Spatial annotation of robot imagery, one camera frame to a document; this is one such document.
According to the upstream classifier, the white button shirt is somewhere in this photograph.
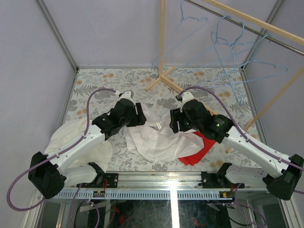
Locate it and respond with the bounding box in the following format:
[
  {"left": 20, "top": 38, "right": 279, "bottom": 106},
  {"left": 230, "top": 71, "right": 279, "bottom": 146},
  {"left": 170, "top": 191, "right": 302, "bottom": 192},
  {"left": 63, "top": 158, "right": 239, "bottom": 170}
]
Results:
[{"left": 123, "top": 104, "right": 205, "bottom": 163}]

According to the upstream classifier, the cream white garment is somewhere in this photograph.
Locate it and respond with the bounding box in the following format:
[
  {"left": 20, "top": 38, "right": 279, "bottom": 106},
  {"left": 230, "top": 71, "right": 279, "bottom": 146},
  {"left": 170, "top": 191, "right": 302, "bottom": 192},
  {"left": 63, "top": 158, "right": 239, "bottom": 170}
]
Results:
[{"left": 44, "top": 119, "right": 113, "bottom": 172}]

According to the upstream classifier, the blue wire hanger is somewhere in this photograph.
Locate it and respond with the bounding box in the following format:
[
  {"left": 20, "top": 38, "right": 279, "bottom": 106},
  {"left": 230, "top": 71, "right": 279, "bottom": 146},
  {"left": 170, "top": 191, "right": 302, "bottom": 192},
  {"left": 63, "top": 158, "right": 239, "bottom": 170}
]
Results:
[
  {"left": 152, "top": 0, "right": 208, "bottom": 66},
  {"left": 211, "top": 22, "right": 245, "bottom": 105},
  {"left": 198, "top": 37, "right": 288, "bottom": 88},
  {"left": 170, "top": 15, "right": 256, "bottom": 77}
]

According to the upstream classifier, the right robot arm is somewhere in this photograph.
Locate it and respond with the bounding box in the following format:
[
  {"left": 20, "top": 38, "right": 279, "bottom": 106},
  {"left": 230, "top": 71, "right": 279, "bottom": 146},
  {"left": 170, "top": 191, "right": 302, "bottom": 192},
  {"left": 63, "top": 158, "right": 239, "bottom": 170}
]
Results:
[{"left": 170, "top": 96, "right": 304, "bottom": 200}]

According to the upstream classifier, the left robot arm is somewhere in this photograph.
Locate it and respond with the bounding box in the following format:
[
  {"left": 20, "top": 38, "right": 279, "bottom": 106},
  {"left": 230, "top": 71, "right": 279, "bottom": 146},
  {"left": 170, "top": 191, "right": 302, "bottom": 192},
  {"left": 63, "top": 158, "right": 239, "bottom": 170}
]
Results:
[{"left": 28, "top": 98, "right": 146, "bottom": 199}]

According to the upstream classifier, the red shirt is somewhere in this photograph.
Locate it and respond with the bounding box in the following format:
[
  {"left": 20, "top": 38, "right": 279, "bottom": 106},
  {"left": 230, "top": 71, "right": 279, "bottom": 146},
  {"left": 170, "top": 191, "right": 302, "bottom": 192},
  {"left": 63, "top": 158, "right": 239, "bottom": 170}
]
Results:
[{"left": 178, "top": 132, "right": 216, "bottom": 166}]

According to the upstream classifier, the floral table mat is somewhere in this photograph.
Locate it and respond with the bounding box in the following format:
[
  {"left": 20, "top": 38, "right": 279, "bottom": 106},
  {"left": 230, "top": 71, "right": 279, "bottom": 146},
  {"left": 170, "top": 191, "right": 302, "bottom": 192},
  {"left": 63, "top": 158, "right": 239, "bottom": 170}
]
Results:
[{"left": 66, "top": 68, "right": 257, "bottom": 172}]

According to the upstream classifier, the metal hanging rod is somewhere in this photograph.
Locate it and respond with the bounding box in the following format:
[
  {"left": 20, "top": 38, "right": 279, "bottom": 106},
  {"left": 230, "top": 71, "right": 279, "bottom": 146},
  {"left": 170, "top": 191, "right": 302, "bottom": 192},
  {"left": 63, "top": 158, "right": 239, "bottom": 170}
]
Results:
[{"left": 186, "top": 0, "right": 304, "bottom": 56}]

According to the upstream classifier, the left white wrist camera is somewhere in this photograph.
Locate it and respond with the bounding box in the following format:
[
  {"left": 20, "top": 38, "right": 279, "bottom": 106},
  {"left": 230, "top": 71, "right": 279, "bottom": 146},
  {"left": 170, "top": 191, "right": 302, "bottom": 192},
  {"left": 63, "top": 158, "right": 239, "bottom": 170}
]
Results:
[{"left": 118, "top": 90, "right": 134, "bottom": 102}]

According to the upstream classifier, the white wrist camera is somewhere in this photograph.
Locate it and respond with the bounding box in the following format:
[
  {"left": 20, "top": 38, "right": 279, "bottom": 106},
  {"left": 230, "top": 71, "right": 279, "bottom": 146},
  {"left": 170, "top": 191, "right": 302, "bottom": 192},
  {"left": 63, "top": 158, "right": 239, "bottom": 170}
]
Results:
[
  {"left": 175, "top": 92, "right": 194, "bottom": 102},
  {"left": 118, "top": 90, "right": 134, "bottom": 102}
]

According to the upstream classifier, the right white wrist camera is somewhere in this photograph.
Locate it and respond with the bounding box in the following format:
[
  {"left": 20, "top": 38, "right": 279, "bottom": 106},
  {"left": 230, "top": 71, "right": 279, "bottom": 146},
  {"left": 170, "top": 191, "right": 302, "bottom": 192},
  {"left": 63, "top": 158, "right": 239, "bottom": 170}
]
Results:
[{"left": 175, "top": 92, "right": 194, "bottom": 102}]

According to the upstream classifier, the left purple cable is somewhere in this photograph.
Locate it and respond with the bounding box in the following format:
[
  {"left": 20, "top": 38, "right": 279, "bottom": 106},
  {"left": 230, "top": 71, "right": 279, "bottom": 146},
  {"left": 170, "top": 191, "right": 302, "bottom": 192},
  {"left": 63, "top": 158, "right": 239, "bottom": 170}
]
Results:
[{"left": 6, "top": 88, "right": 121, "bottom": 211}]

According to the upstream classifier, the wooden rack frame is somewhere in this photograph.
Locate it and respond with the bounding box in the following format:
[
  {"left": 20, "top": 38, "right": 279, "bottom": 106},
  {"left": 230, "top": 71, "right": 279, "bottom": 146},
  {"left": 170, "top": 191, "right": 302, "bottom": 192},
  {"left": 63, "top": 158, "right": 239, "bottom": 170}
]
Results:
[{"left": 145, "top": 0, "right": 304, "bottom": 154}]

